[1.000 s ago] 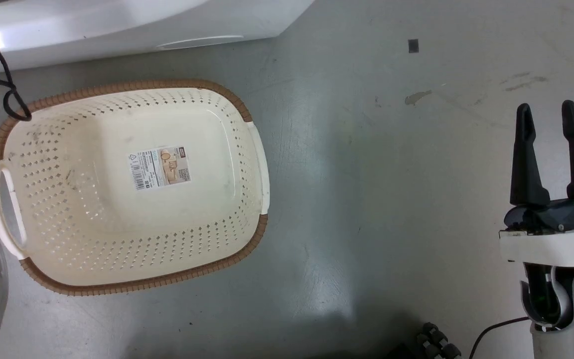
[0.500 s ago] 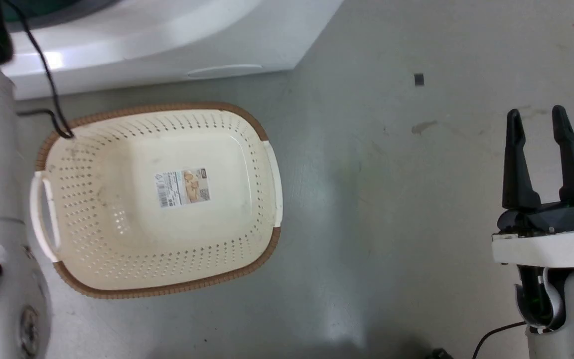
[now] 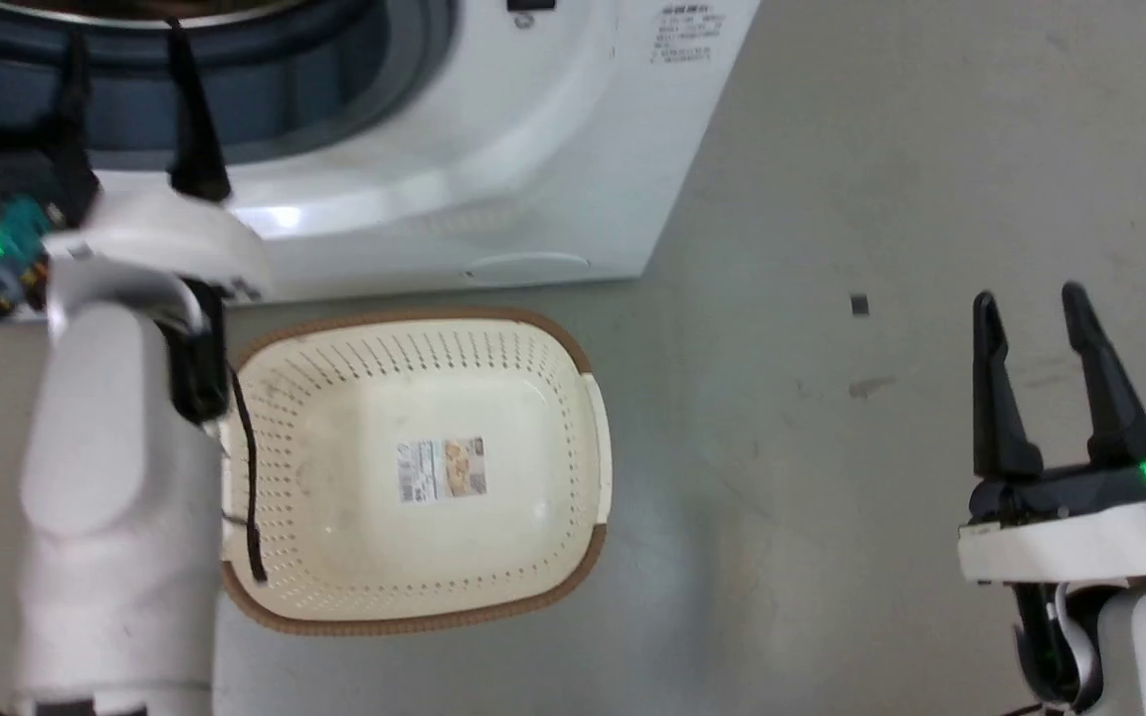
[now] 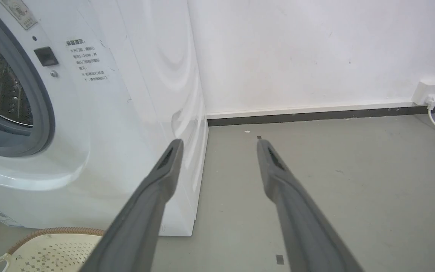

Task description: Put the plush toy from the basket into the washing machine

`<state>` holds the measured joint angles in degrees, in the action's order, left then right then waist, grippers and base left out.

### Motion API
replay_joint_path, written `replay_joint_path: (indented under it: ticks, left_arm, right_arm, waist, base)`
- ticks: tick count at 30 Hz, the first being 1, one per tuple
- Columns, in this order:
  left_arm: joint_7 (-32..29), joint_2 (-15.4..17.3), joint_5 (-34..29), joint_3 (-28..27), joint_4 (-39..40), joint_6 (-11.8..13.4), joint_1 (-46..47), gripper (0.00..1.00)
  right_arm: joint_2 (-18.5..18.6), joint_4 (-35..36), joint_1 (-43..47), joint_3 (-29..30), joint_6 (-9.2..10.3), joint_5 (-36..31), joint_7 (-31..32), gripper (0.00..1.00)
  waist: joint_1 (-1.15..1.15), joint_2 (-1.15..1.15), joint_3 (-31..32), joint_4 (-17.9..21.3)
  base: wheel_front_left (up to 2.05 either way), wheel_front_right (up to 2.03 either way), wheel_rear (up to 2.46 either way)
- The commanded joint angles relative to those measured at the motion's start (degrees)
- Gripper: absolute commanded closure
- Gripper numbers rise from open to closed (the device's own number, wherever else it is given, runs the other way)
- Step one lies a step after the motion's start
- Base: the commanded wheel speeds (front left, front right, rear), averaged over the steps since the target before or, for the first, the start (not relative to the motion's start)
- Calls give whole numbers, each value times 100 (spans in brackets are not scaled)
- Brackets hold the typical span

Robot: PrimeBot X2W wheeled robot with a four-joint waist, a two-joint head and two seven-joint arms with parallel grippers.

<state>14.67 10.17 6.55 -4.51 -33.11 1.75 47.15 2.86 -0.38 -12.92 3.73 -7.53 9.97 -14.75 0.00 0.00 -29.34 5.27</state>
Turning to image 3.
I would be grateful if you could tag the steel washing drum rim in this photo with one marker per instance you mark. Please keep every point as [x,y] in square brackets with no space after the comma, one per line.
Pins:
[135,10]

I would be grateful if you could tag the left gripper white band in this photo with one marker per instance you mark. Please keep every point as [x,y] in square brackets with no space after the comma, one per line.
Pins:
[155,239]

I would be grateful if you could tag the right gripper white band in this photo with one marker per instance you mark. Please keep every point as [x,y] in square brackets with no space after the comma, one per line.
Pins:
[1080,527]

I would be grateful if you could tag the oval drain filter cover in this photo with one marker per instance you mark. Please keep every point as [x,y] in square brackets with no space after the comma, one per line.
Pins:
[528,267]

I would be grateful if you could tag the white front-load washing machine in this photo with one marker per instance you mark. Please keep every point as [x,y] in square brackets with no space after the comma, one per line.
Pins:
[533,149]

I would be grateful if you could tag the cream basket with brown rim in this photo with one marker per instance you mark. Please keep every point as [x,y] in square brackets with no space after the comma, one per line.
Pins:
[414,557]

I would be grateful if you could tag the grey rubber door gasket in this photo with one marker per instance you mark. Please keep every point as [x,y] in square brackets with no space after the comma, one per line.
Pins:
[334,89]

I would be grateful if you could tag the small black floor marker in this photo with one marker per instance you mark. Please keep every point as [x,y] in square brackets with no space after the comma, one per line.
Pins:
[859,305]

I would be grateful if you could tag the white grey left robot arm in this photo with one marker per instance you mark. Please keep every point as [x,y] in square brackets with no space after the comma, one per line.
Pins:
[115,517]

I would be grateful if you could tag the printed text label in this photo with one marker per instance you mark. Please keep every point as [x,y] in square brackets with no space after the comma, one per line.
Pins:
[689,38]

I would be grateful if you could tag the printed product sticker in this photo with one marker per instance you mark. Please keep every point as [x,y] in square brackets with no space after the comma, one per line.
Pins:
[442,469]

